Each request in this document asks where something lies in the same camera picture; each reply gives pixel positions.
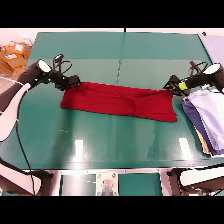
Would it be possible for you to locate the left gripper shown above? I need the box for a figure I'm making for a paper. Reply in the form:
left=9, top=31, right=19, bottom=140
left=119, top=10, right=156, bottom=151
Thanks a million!
left=59, top=74, right=83, bottom=91

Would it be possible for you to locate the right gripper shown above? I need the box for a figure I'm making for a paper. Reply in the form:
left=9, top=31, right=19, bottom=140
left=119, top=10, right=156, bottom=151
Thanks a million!
left=162, top=74, right=183, bottom=97

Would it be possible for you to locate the red T-shirt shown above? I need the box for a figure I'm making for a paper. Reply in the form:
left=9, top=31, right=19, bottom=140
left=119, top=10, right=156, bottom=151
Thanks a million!
left=59, top=81, right=178, bottom=123

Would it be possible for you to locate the purple garment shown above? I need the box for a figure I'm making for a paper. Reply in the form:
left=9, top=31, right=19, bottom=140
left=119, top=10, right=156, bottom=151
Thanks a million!
left=181, top=99, right=214, bottom=149

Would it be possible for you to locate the lavender garment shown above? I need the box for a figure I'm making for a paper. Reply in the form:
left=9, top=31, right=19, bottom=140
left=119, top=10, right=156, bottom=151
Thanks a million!
left=185, top=89, right=224, bottom=155

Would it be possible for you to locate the heap of clothes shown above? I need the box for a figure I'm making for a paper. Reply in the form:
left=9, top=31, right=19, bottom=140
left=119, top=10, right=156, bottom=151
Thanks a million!
left=0, top=39, right=34, bottom=81

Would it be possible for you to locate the beige garment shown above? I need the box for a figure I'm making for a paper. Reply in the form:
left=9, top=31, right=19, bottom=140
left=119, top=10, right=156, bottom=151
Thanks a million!
left=193, top=126, right=214, bottom=156

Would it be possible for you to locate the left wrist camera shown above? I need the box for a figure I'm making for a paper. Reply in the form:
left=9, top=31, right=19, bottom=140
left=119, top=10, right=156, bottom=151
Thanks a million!
left=52, top=53, right=73, bottom=76

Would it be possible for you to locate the black cable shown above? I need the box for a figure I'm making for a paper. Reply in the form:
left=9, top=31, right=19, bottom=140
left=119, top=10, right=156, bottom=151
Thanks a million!
left=14, top=87, right=38, bottom=196

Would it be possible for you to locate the silver frame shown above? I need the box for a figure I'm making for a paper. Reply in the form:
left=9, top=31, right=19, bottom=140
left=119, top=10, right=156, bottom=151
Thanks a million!
left=23, top=165, right=224, bottom=197

